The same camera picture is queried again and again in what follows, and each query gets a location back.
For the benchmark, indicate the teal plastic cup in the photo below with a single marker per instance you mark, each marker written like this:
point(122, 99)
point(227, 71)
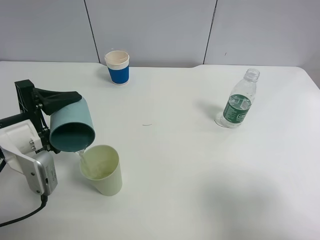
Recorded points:
point(71, 128)

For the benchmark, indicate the clear green-label water bottle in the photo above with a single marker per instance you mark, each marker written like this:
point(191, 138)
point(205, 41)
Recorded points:
point(240, 101)

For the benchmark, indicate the blue white paper cup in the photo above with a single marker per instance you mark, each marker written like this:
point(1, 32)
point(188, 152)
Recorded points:
point(117, 62)

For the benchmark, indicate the light green plastic cup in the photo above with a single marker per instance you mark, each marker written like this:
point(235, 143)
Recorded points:
point(100, 165)

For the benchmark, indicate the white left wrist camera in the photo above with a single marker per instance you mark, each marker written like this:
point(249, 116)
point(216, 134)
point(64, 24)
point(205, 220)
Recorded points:
point(39, 172)

